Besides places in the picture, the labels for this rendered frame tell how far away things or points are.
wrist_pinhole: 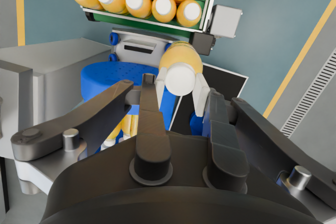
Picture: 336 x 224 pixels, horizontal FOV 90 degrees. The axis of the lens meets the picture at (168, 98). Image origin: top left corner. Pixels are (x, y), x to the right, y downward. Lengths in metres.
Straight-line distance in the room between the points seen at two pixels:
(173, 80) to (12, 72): 0.61
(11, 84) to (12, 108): 0.09
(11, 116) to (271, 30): 1.83
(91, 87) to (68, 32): 1.40
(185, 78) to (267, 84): 1.76
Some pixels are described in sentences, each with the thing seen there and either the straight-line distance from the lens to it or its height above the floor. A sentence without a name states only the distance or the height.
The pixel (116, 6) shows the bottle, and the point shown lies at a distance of 0.54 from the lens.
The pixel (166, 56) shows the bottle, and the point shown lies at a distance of 0.26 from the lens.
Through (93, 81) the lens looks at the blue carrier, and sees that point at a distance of 0.44.
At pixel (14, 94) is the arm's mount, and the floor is 1.07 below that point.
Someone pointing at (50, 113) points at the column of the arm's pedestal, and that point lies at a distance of 0.97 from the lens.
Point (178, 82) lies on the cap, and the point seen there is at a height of 1.39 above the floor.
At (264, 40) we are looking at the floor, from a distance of 1.81.
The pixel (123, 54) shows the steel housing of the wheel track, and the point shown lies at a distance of 0.70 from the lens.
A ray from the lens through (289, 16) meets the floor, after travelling 1.90.
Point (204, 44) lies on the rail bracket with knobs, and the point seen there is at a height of 1.00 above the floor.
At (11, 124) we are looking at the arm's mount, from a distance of 0.83.
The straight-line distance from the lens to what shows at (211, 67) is 1.53.
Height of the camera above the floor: 1.59
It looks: 67 degrees down
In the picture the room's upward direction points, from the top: 179 degrees counter-clockwise
